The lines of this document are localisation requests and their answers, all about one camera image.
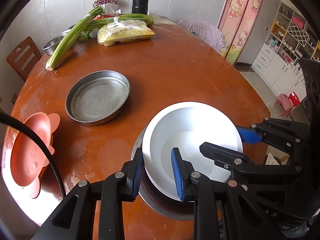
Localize pink hello kitty screen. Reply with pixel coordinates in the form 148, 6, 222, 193
218, 0, 263, 65

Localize brown slatted wooden chair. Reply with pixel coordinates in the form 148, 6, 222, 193
6, 36, 42, 82

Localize white storage cabinet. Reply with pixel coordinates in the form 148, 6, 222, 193
251, 0, 319, 101

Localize wall power outlet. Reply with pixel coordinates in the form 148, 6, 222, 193
11, 93, 18, 105

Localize celery bunch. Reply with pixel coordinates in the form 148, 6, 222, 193
46, 6, 104, 72

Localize pink and red child stools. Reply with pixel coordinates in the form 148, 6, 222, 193
275, 92, 300, 117

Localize purple cloth on chair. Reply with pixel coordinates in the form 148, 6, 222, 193
178, 20, 226, 52

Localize bagged yellow noodles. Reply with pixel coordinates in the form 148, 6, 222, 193
97, 17, 155, 47

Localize white ceramic bowl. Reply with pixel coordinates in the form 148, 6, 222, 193
142, 102, 243, 200

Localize steel plate under bowl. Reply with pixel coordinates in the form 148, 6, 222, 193
131, 127, 223, 221

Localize shallow steel round pan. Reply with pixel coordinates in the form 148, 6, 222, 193
65, 70, 130, 126

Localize black cable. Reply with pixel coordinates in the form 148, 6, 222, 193
0, 112, 67, 198

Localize large steel mixing bowl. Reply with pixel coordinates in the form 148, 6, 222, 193
42, 29, 70, 56

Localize red dried flower bunch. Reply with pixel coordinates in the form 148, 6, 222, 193
93, 0, 117, 7

